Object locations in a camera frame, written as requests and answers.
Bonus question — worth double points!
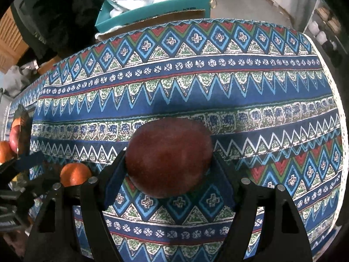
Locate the wooden louvered door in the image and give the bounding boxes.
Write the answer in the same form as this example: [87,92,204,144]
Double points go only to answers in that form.
[0,8,29,73]

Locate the orange left of pear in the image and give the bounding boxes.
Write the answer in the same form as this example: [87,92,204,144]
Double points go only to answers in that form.
[60,163,92,187]

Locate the person's left hand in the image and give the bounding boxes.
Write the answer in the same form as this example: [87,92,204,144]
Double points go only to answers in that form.
[3,230,28,257]

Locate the large orange right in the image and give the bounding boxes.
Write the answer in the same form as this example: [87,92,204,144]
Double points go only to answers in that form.
[0,141,14,164]

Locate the light red apple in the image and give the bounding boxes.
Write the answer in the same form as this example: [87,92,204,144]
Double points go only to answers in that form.
[9,125,21,154]

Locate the grey shoe rack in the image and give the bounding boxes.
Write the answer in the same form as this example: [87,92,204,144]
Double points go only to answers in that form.
[303,0,348,69]

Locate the small orange with stem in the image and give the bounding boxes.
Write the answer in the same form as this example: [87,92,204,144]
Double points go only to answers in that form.
[11,117,23,128]

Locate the glass plate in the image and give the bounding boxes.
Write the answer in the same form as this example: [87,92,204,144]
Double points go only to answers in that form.
[14,104,33,157]

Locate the black hanging clothes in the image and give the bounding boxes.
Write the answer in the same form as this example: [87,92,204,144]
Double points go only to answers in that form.
[10,0,104,63]

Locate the dark red apple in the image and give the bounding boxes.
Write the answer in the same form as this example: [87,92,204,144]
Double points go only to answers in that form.
[125,118,213,199]

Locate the grey clothes pile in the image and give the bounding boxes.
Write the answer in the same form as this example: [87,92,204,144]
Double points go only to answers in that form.
[1,60,39,98]

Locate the blue patterned tablecloth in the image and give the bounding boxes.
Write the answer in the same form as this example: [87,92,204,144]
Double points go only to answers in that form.
[1,19,348,260]

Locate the teal cardboard box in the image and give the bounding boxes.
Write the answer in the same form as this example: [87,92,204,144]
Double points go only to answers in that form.
[95,0,210,33]

